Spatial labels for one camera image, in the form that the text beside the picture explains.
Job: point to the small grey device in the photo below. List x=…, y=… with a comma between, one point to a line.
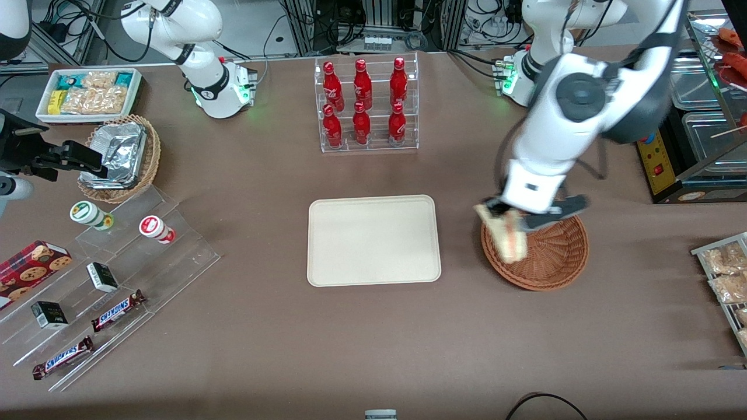
x=380, y=415

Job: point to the Snickers chocolate bar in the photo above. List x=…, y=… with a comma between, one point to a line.
x=63, y=357
x=117, y=311

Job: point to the red cookie box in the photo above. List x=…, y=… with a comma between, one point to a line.
x=32, y=268

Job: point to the green lid drink cup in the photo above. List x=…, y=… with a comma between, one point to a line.
x=87, y=213

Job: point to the clear bag of puffed snacks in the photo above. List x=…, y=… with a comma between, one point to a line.
x=99, y=79
x=96, y=100

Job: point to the white rectangular snack bin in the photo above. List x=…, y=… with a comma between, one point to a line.
x=44, y=116

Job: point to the red sausage on skewer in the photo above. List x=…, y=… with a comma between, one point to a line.
x=730, y=37
x=736, y=65

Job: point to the yellow snack packet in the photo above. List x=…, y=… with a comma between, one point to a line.
x=56, y=102

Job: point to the sandwich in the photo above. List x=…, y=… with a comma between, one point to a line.
x=510, y=239

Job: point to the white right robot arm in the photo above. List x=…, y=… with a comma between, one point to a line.
x=204, y=87

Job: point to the light wicker basket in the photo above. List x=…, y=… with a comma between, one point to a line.
x=150, y=157

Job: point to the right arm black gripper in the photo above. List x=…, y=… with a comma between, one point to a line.
x=17, y=147

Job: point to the teal snack packet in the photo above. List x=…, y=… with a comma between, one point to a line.
x=68, y=82
x=124, y=79

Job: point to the cream rectangular plastic tray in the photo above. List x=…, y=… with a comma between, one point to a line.
x=373, y=240

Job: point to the grey metal snack rack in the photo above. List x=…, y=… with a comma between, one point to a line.
x=709, y=252

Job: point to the clear acrylic bottle rack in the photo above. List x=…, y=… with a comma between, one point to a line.
x=379, y=146

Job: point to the white power strip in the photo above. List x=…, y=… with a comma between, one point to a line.
x=377, y=43

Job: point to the red cola bottle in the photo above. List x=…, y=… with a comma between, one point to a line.
x=398, y=81
x=332, y=84
x=332, y=127
x=397, y=125
x=362, y=83
x=361, y=125

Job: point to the clear bag of brown snacks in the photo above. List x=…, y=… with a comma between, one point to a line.
x=729, y=289
x=743, y=337
x=741, y=316
x=723, y=259

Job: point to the red lid drink cup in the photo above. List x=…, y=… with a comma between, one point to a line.
x=154, y=227

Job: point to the black yellow food warmer cabinet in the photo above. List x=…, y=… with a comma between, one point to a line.
x=665, y=163

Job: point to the brown round wicker basket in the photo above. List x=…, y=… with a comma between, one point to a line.
x=554, y=262

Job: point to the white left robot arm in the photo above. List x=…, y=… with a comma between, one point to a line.
x=583, y=93

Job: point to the clear acrylic stepped display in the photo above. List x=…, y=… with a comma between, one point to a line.
x=163, y=268

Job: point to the small black box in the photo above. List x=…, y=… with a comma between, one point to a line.
x=49, y=315
x=102, y=277

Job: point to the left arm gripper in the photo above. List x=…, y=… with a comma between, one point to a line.
x=497, y=209

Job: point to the steel warmer pan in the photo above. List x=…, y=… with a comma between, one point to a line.
x=709, y=143
x=694, y=84

